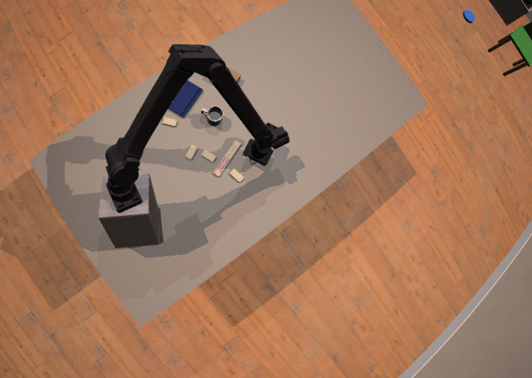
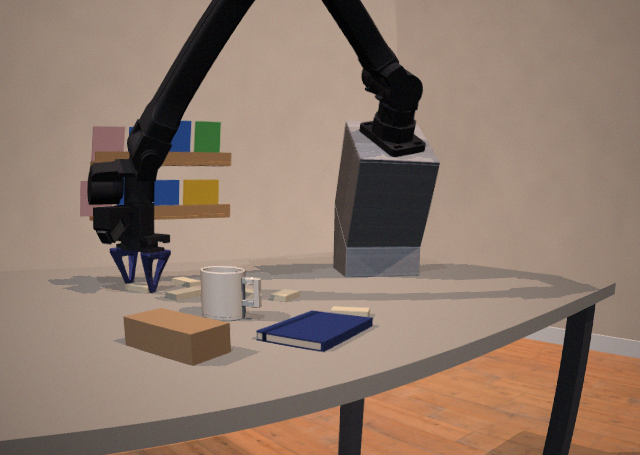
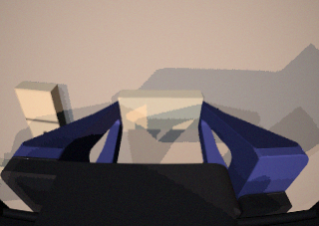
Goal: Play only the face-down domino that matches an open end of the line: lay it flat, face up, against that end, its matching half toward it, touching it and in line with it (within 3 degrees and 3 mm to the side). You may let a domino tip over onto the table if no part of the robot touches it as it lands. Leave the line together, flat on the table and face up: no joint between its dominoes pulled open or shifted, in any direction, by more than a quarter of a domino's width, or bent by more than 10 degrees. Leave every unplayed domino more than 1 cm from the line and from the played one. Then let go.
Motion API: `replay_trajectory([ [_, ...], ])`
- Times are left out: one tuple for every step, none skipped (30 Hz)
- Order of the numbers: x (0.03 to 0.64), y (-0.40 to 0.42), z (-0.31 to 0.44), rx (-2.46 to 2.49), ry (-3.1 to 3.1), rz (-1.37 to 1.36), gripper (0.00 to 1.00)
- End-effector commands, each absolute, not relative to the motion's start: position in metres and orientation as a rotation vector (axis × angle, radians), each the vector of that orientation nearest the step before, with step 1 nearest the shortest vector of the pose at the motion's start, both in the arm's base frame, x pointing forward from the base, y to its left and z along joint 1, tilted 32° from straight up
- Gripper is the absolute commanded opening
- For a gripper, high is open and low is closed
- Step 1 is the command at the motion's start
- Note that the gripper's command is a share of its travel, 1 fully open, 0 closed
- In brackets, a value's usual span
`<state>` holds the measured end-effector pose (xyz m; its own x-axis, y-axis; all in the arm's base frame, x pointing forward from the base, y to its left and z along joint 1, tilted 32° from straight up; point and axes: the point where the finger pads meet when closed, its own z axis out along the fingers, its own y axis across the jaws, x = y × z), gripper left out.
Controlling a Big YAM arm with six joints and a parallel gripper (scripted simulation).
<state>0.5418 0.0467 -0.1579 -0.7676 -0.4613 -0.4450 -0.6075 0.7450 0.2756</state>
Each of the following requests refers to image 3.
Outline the beige rectangular tile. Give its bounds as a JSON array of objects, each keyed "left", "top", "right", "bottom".
[
  {"left": 0, "top": 158, "right": 10, "bottom": 173},
  {"left": 118, "top": 90, "right": 203, "bottom": 129},
  {"left": 14, "top": 81, "right": 67, "bottom": 137}
]

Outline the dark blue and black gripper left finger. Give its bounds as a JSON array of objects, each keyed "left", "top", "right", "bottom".
[{"left": 11, "top": 101, "right": 123, "bottom": 163}]

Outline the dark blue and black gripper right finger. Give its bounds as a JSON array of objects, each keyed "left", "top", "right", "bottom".
[{"left": 198, "top": 101, "right": 309, "bottom": 200}]

